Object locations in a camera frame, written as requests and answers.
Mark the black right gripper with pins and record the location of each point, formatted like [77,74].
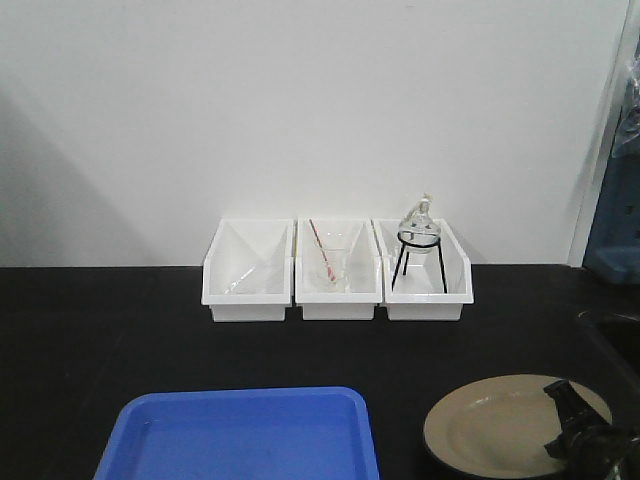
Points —
[600,452]

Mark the red glass stirring rod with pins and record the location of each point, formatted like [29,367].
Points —
[329,269]

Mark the black metal tripod stand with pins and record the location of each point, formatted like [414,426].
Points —
[406,260]

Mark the beige plate with black rim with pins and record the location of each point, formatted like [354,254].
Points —
[496,428]

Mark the blue plastic tray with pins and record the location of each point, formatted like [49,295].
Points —
[276,433]

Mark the white right storage bin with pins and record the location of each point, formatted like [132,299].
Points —
[419,296]

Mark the white storage bin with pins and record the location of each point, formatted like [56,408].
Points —
[248,271]
[419,296]
[364,268]

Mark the black sink basin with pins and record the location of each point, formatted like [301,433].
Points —
[616,335]

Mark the white left storage bin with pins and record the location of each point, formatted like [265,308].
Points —
[248,271]

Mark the blue equipment at right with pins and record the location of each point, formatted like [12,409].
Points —
[613,247]

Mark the clear glass beaker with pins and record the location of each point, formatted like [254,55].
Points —
[338,257]

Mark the white middle storage bin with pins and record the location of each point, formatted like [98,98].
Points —
[364,268]

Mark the round glass flask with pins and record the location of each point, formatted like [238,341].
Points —
[417,230]

